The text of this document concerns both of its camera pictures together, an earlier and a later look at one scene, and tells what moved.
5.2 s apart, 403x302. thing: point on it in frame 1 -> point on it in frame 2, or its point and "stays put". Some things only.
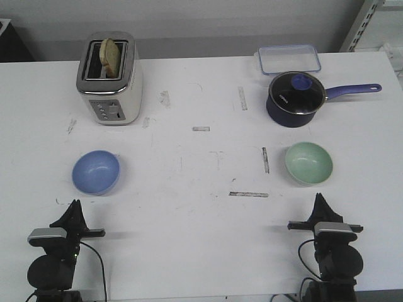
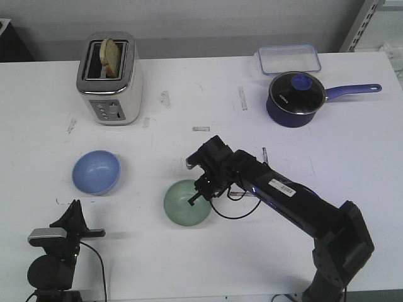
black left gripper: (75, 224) stays put
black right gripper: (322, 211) -> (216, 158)
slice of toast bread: (109, 56) stays put
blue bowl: (96, 172) stays put
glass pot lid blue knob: (297, 92) stays put
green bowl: (308, 163) -> (179, 210)
